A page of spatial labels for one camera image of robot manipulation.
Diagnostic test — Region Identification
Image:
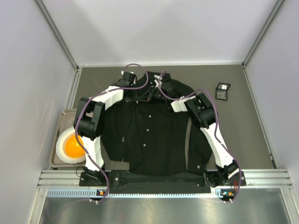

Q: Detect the aluminium frame rail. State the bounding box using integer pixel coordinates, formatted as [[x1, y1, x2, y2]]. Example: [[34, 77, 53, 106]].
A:
[[37, 169, 292, 189]]

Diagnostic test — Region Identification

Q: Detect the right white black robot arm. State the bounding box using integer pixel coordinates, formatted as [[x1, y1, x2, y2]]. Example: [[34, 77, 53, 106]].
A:
[[137, 80, 242, 187]]

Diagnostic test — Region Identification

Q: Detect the white bowl orange inside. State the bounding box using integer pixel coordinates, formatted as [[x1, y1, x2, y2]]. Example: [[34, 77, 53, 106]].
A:
[[56, 127, 85, 164]]

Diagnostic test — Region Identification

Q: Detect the purple cable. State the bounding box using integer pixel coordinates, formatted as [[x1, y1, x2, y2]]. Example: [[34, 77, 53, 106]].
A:
[[156, 70, 245, 204], [73, 63, 150, 203]]

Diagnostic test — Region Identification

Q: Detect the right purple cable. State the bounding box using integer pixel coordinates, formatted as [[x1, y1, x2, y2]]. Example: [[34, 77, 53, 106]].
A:
[[156, 70, 245, 204]]

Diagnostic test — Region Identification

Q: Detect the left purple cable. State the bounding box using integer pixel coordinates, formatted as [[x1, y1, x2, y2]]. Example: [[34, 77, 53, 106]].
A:
[[73, 63, 150, 203]]

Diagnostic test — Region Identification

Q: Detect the grey slotted cable duct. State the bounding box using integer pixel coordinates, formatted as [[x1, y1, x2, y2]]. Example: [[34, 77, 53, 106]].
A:
[[47, 189, 228, 199]]

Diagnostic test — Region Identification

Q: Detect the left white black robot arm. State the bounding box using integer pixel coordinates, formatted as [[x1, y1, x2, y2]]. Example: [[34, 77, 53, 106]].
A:
[[73, 71, 136, 172]]

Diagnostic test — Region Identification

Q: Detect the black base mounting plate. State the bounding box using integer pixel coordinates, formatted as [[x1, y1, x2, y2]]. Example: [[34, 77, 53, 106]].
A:
[[79, 170, 247, 194]]

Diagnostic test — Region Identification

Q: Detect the small black open box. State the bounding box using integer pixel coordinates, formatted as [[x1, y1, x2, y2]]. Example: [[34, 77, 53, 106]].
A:
[[215, 82, 231, 101]]

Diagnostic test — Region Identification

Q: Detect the grey metal tray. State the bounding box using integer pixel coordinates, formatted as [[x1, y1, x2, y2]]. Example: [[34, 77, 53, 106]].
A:
[[49, 109, 85, 169]]

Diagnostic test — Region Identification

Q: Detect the black button-up shirt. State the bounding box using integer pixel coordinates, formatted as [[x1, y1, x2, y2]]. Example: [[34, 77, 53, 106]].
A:
[[101, 72, 212, 175]]

